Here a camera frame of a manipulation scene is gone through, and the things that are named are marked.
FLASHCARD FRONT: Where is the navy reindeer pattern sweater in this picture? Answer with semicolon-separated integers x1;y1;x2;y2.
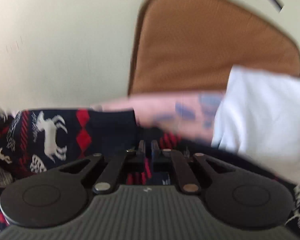
0;109;300;239

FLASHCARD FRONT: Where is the tattooed forearm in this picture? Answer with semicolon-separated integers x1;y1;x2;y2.
91;91;224;145

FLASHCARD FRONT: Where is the white cloth garment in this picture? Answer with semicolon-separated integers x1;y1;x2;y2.
212;66;300;184

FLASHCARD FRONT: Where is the brown seat cushion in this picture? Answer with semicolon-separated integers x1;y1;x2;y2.
128;0;300;95

